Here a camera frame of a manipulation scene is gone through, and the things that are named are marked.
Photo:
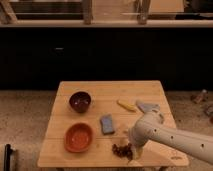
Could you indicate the dark grape bunch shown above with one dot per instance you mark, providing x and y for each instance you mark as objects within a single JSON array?
[{"x": 123, "y": 151}]

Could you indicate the black object at floor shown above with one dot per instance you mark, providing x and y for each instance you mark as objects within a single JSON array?
[{"x": 7, "y": 154}]

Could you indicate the wooden table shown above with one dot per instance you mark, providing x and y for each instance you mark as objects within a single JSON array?
[{"x": 104, "y": 102}]

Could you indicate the blue sponge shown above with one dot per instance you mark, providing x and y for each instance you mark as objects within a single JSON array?
[{"x": 107, "y": 125}]

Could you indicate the orange bowl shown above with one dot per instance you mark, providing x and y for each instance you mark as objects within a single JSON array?
[{"x": 78, "y": 138}]

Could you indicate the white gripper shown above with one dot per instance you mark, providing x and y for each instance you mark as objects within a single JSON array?
[{"x": 138, "y": 142}]

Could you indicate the yellow banana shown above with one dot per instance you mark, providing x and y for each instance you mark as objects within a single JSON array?
[{"x": 126, "y": 106}]

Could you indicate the grey blue cloth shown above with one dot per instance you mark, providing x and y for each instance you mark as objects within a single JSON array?
[{"x": 147, "y": 107}]

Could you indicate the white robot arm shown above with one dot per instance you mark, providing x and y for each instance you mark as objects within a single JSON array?
[{"x": 150, "y": 127}]

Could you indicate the wooden railing shelf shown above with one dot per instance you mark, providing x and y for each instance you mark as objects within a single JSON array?
[{"x": 106, "y": 13}]

